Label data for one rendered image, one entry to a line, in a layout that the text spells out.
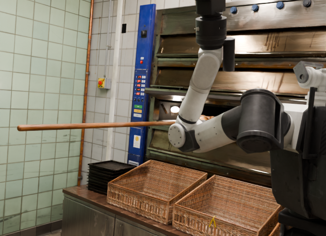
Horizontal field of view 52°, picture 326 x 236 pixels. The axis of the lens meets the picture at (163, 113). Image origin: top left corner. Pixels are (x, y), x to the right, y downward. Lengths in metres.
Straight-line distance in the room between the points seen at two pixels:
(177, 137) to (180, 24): 1.80
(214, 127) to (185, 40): 1.80
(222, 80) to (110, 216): 1.25
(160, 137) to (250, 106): 1.95
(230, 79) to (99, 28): 1.51
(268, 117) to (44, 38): 2.58
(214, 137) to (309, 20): 1.49
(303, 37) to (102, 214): 1.80
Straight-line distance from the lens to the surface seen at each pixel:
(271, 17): 2.42
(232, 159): 2.43
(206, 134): 1.00
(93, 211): 2.61
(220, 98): 2.31
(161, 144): 2.77
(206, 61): 0.97
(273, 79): 2.33
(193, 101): 1.05
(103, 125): 1.96
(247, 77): 2.41
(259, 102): 0.90
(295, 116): 0.96
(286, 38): 2.35
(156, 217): 2.27
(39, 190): 3.35
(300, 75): 1.06
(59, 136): 3.34
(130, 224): 2.37
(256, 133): 0.85
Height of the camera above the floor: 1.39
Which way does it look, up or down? 3 degrees down
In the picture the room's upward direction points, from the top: 5 degrees clockwise
